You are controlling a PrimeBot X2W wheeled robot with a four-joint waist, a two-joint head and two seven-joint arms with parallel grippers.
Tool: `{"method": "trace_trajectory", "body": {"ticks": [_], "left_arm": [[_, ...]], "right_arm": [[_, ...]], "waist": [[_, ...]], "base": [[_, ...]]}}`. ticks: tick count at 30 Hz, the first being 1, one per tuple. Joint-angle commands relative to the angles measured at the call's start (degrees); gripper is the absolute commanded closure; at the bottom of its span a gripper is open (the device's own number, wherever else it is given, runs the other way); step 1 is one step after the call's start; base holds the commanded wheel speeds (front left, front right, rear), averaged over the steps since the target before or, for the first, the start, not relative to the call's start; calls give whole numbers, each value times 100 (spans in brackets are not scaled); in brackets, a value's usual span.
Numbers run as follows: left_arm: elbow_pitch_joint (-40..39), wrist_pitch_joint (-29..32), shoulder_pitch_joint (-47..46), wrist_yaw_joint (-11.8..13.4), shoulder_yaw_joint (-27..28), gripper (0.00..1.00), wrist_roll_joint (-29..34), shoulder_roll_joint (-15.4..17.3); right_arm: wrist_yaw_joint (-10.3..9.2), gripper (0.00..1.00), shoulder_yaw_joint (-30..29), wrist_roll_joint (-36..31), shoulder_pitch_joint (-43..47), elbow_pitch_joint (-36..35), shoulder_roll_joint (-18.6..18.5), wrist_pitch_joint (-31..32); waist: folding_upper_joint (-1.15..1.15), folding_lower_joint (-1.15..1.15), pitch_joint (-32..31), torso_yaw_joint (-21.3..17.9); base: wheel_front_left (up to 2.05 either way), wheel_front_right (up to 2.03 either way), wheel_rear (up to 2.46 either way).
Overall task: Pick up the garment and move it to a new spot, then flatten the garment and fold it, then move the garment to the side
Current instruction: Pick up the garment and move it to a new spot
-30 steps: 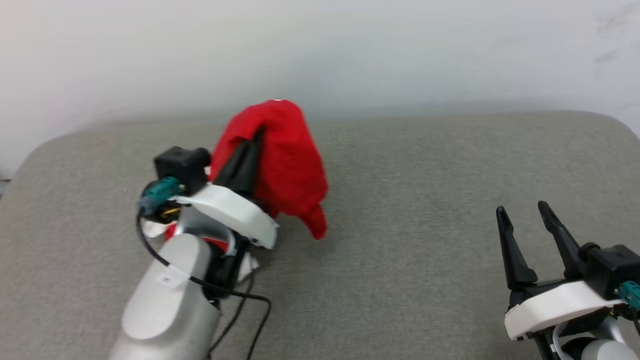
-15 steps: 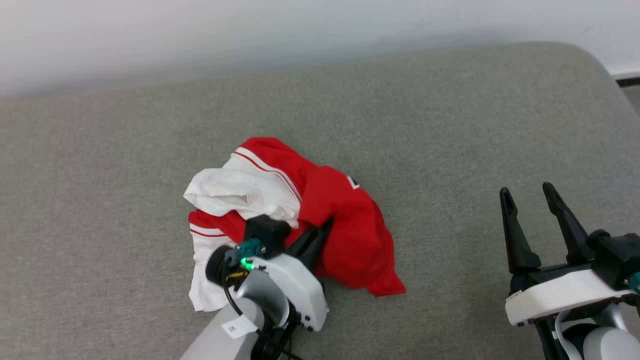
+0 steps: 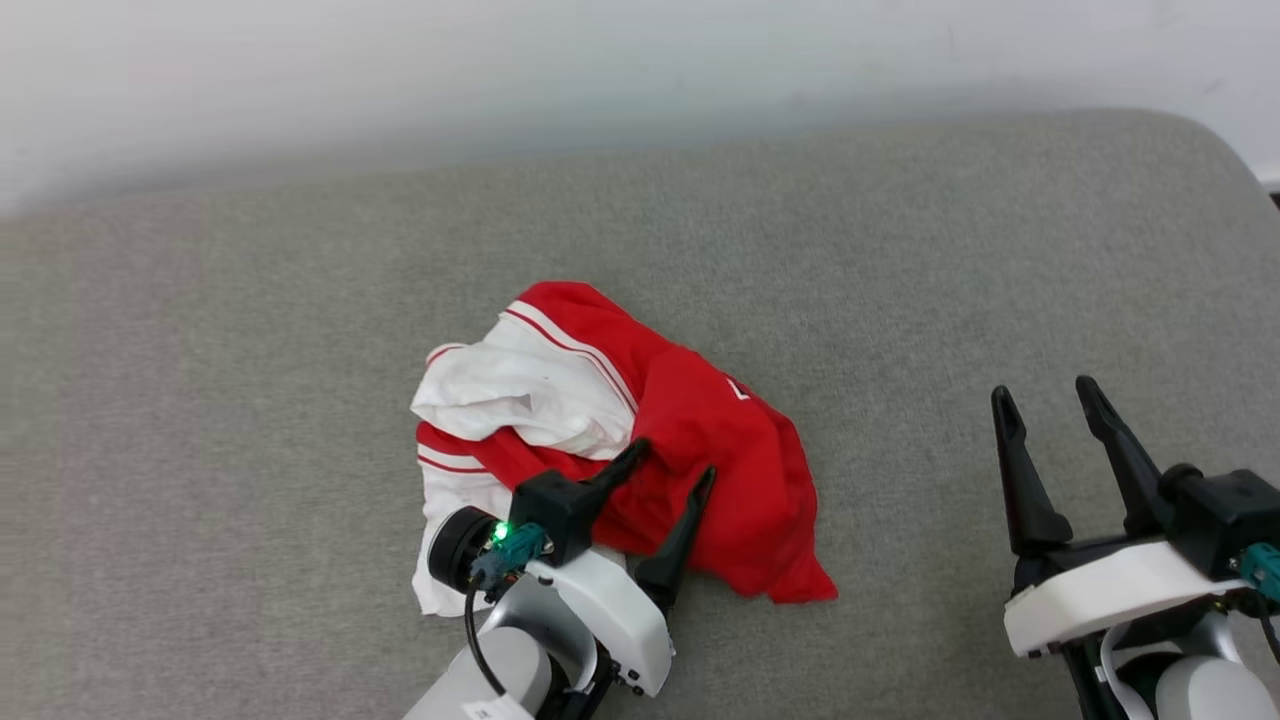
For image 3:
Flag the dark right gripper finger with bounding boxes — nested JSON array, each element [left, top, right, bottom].
[[1075, 374, 1167, 538], [991, 384, 1074, 559]]

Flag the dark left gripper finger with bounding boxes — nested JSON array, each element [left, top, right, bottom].
[[587, 437, 653, 517], [635, 465, 718, 614]]

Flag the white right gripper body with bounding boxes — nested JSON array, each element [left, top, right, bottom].
[[1003, 534, 1252, 660]]

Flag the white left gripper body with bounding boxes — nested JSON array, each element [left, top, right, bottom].
[[526, 546, 677, 699]]

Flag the red and white garment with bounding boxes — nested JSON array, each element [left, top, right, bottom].
[[410, 281, 839, 618]]

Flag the grey fabric sofa cushion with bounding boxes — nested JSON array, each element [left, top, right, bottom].
[[0, 108, 1280, 720]]

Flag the left black cable teal plug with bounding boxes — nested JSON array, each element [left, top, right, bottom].
[[463, 522, 549, 698]]

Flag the black cable teal plug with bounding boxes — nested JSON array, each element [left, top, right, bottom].
[[463, 522, 549, 698], [1240, 543, 1280, 663]]

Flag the right black cable teal plug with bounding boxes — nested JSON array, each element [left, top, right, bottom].
[[1240, 543, 1280, 663]]

